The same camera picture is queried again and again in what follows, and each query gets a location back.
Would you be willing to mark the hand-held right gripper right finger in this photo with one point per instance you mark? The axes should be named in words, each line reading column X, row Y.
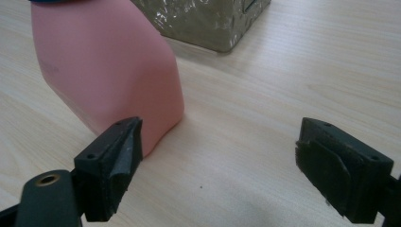
column 343, row 170

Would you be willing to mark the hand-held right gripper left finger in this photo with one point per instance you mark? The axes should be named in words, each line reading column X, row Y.
column 107, row 176

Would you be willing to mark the pink plastic bottle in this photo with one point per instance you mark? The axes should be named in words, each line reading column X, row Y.
column 104, row 66

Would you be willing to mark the olive green box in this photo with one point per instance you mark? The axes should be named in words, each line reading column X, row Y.
column 201, row 22

